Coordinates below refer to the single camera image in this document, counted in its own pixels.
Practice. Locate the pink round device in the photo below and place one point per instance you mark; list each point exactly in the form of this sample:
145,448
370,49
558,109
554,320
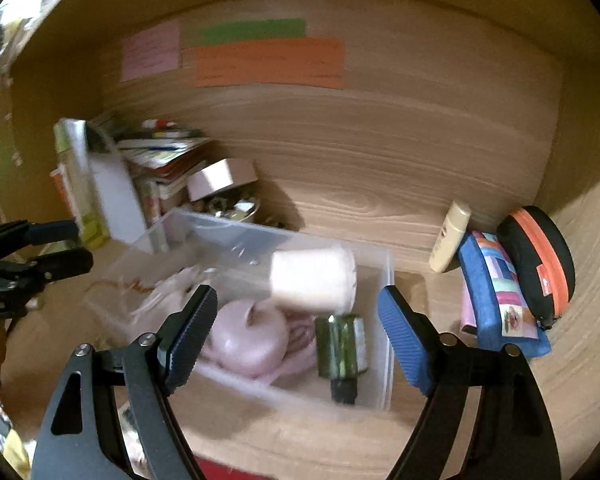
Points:
245,340

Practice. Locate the wooden desktop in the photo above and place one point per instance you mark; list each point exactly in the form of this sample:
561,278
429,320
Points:
570,385

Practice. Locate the pink paper note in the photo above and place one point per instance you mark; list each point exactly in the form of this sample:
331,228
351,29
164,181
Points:
150,52

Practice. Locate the white and pink cube box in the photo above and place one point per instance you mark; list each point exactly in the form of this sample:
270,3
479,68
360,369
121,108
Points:
220,177

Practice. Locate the orange tube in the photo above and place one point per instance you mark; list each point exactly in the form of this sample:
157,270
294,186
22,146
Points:
60,195

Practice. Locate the cream lotion tube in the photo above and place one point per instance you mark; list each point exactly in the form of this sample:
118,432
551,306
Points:
449,237

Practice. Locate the blue patchwork pencil case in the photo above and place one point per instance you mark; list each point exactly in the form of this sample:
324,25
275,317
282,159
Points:
500,290

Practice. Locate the grey bowl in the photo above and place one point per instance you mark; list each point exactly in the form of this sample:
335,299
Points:
230,210

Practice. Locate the clear plastic storage box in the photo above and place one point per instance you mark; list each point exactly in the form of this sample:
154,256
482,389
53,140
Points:
230,240

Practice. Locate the cream candle jar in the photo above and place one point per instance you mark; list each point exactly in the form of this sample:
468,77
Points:
310,277

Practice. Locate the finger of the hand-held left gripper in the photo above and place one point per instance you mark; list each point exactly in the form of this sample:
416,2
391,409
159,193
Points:
35,234
55,266

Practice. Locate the green paper note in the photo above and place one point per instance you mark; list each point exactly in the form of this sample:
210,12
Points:
245,31

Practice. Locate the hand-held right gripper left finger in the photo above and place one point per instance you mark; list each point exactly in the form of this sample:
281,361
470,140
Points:
195,340

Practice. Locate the orange paper note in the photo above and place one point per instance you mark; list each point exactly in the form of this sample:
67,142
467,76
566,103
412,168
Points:
270,62

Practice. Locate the yellow-green spray bottle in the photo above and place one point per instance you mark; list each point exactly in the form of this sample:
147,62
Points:
77,185

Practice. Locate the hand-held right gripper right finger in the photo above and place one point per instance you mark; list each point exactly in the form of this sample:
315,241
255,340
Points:
405,345

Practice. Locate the black case with orange zip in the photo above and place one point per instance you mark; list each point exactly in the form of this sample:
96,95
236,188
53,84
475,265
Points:
540,260

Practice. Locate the dark green glass bottle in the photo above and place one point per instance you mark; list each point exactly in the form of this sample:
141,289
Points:
341,345

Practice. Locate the stack of books and cards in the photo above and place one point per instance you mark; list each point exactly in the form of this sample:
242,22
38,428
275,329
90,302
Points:
165,160

